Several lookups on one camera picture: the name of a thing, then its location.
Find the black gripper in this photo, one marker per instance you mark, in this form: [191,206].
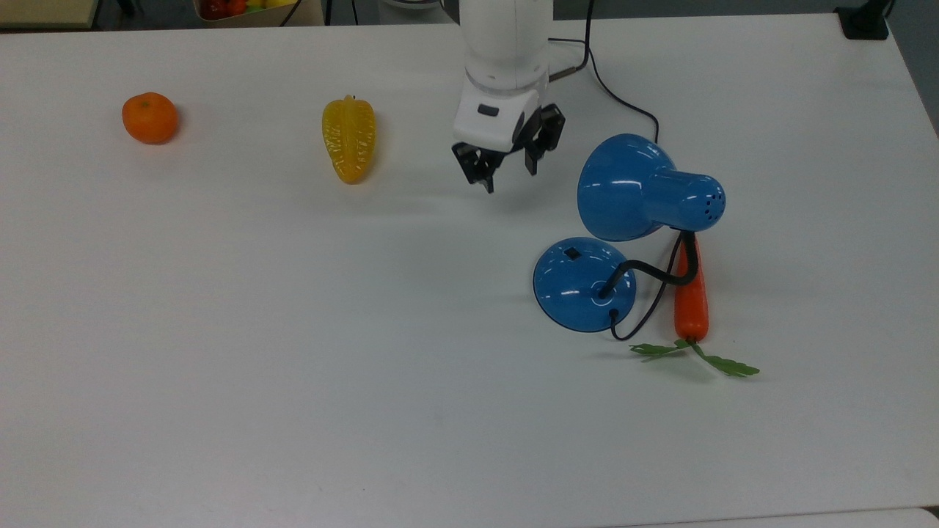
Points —
[530,130]

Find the blue desk lamp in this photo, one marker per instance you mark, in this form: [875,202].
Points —
[579,286]

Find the yellow toy starfruit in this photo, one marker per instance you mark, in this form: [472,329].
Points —
[348,139]

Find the orange toy carrot with leaves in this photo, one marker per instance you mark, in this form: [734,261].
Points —
[691,308]

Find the box of toy fruits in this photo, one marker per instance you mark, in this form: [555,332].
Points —
[242,9]

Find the orange toy mandarin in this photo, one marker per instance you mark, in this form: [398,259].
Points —
[150,117]

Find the light wooden board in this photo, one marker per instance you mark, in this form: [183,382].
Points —
[44,11]

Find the black corner clamp mount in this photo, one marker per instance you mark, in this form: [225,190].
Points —
[864,22]

